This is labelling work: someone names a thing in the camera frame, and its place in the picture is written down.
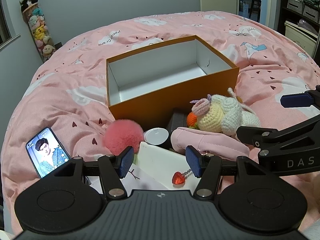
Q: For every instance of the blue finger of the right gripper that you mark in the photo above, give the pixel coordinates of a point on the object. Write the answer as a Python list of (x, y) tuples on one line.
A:
[(251, 135), (306, 99)]

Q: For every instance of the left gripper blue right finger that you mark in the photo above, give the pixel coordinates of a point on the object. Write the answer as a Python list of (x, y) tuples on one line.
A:
[(207, 168)]

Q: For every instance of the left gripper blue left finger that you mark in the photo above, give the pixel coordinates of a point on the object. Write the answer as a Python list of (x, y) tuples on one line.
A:
[(112, 170)]

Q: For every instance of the pink fabric pouch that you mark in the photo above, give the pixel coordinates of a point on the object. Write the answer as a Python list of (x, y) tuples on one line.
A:
[(207, 142)]

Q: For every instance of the white box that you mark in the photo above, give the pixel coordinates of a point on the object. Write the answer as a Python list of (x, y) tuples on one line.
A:
[(161, 165)]

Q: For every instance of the crochet bunny flower doll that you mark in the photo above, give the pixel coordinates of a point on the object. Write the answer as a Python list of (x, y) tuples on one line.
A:
[(223, 114)]

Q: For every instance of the black book box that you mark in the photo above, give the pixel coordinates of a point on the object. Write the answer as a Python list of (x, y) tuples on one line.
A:
[(178, 119)]

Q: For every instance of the printed paper sheet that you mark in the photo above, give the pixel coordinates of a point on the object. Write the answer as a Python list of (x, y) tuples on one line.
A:
[(137, 179)]

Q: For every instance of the pink fluffy pompom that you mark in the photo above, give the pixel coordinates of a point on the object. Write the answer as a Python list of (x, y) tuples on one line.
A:
[(123, 133)]

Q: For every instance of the white round jar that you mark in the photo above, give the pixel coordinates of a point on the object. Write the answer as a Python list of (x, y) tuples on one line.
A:
[(156, 136)]

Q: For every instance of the smartphone with lit screen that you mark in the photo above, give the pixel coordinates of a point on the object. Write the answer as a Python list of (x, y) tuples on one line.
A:
[(46, 152)]

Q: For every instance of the dark storage shelf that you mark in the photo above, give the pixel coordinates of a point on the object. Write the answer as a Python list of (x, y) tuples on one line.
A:
[(299, 21)]

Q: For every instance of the orange cardboard box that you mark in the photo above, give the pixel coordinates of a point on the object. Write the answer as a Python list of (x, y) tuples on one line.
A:
[(148, 84)]

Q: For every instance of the tube of plush toys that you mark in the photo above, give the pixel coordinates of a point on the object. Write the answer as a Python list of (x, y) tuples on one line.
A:
[(35, 19)]

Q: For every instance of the red heart keychain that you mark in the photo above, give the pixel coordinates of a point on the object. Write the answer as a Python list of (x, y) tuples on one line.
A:
[(179, 178)]

